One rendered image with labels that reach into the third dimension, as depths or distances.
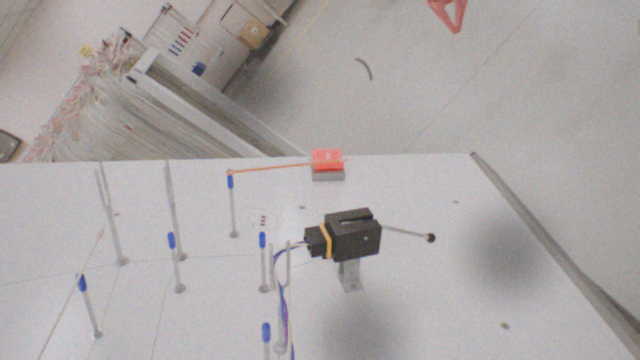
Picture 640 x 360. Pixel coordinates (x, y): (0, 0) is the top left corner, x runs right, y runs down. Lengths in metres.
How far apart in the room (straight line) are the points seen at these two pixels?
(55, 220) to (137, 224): 0.12
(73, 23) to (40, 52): 0.79
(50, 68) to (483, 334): 9.10
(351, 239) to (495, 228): 0.27
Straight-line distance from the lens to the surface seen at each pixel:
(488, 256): 0.66
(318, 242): 0.50
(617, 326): 0.63
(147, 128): 1.22
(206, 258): 0.61
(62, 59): 9.27
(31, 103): 9.68
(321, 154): 0.76
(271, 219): 0.66
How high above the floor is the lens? 1.42
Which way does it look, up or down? 24 degrees down
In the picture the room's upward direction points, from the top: 54 degrees counter-clockwise
